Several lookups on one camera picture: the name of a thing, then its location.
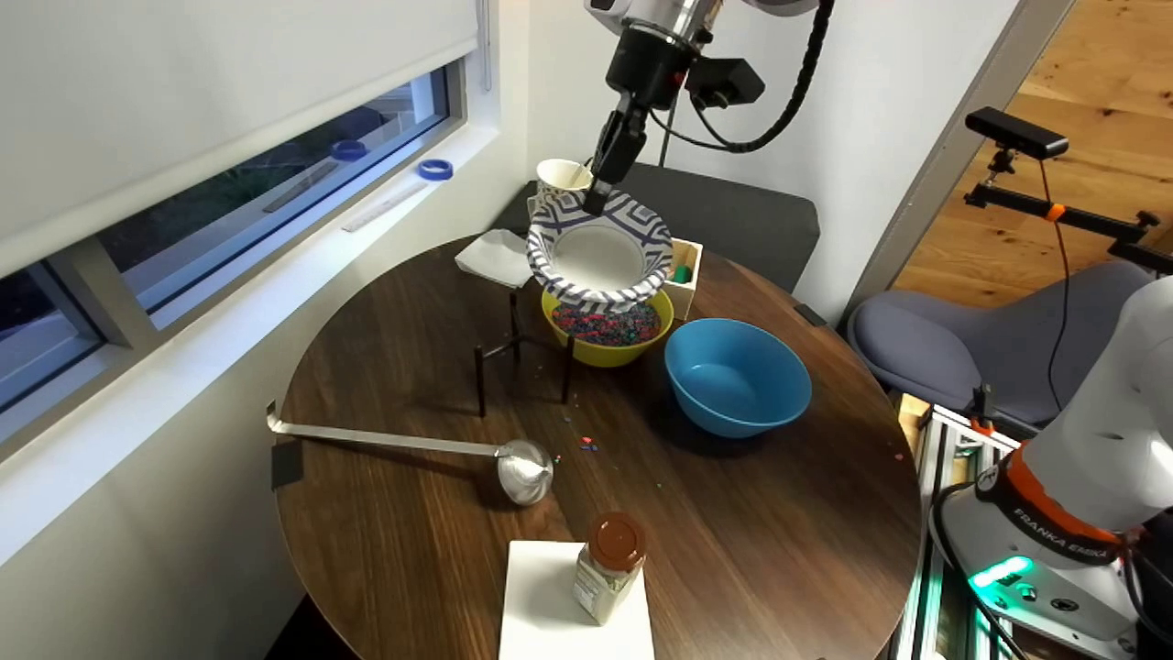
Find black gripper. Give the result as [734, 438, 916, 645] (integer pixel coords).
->
[583, 20, 714, 215]

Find white patterned paper plate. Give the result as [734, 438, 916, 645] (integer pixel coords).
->
[523, 188, 679, 317]

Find yellow bowl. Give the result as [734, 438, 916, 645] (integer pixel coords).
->
[539, 285, 679, 369]

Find blue bowl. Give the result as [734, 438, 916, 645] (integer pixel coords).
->
[659, 317, 819, 444]

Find white speckled paper cup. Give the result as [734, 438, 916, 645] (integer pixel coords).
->
[530, 153, 600, 198]

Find light wooden box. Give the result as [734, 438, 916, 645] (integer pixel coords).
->
[662, 234, 706, 322]

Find black couch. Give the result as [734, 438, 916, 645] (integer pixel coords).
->
[486, 160, 822, 296]

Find white square napkin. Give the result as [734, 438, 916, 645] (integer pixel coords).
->
[452, 227, 541, 295]

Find colourful candies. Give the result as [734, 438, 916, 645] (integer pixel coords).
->
[555, 303, 662, 350]

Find metal ladle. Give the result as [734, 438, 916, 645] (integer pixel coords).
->
[264, 408, 561, 511]

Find light wooden board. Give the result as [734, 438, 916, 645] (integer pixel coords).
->
[893, 394, 936, 461]

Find grey chair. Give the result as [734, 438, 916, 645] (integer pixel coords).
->
[844, 252, 1160, 434]

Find spice jar brown lid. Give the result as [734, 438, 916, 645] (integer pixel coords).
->
[567, 515, 653, 631]

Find white roller blind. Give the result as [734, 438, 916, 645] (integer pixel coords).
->
[0, 0, 483, 280]

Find white paper sheet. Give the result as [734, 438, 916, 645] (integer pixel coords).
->
[494, 534, 659, 660]

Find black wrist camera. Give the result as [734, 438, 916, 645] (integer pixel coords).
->
[687, 55, 771, 115]

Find blue tape ring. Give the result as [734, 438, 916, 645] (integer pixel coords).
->
[412, 153, 458, 188]

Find black wire stand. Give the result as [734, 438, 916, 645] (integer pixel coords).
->
[473, 291, 577, 417]

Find window with grey frame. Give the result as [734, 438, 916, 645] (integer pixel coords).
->
[0, 65, 468, 427]

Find black camera on stand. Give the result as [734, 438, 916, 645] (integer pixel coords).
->
[960, 103, 1075, 166]

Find black camera stand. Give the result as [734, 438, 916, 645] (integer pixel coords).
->
[960, 143, 1173, 280]

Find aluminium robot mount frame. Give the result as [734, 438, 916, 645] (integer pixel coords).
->
[893, 396, 1023, 660]

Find thin black camera cable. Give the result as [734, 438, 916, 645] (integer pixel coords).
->
[1033, 158, 1080, 416]

